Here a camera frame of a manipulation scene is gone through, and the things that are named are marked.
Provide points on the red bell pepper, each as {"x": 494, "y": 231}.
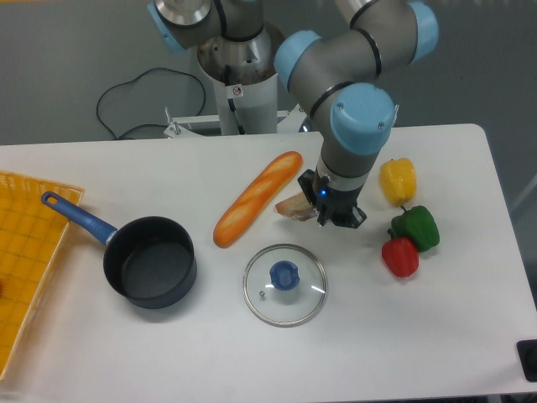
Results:
{"x": 400, "y": 255}

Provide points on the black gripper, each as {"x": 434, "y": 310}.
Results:
{"x": 332, "y": 202}

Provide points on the white metal bracket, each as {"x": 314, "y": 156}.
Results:
{"x": 191, "y": 127}

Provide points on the slice of toast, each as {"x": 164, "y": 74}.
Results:
{"x": 296, "y": 208}

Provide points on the green bell pepper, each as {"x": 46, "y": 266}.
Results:
{"x": 418, "y": 225}

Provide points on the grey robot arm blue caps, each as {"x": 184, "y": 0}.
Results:
{"x": 333, "y": 82}

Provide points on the yellow bell pepper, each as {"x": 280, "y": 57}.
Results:
{"x": 398, "y": 181}

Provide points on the black device at table edge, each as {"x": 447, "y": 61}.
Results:
{"x": 527, "y": 351}

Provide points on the yellow wicker basket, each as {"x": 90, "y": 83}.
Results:
{"x": 31, "y": 235}

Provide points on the glass pot lid blue knob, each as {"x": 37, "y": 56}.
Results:
{"x": 284, "y": 285}

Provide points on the orange baguette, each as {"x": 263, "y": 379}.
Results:
{"x": 239, "y": 217}

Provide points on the black saucepan blue handle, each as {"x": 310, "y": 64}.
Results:
{"x": 150, "y": 261}

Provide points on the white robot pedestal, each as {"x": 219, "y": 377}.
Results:
{"x": 244, "y": 80}

